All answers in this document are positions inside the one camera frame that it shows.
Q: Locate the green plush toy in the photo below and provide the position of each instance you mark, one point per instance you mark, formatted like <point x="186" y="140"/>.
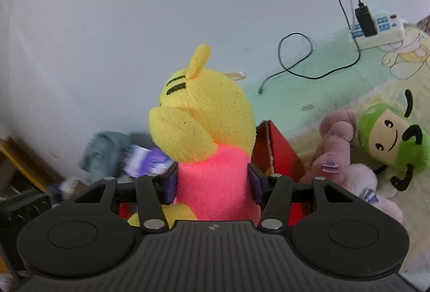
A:
<point x="379" y="124"/>

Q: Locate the mauve plush toy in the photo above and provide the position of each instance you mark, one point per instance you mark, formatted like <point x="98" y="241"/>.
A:
<point x="332" y="144"/>

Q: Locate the red cardboard box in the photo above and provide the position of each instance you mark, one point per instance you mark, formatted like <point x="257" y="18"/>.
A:
<point x="282" y="151"/>

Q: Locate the grey-blue plush toy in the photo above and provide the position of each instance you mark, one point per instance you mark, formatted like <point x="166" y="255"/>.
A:
<point x="100" y="151"/>

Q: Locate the black charger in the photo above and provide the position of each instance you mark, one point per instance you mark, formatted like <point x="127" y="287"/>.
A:
<point x="366" y="21"/>

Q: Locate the yellow tiger plush pink shirt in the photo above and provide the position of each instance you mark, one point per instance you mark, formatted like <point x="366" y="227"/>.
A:
<point x="208" y="104"/>

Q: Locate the white power strip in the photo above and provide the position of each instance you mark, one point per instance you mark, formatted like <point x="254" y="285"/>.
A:
<point x="386" y="35"/>

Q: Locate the purple packet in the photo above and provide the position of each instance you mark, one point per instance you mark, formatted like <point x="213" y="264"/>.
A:
<point x="147" y="157"/>

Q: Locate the yellow wooden frame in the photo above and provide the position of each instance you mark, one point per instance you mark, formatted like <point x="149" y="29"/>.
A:
<point x="27" y="161"/>

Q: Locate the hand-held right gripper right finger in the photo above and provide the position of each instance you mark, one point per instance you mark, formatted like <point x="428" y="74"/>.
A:
<point x="255" y="186"/>

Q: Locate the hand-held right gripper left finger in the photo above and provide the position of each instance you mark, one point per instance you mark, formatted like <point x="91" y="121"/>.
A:
<point x="169" y="183"/>

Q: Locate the brown patterned upholstered seat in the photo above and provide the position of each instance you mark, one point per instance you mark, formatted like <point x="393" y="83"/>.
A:
<point x="424" y="25"/>

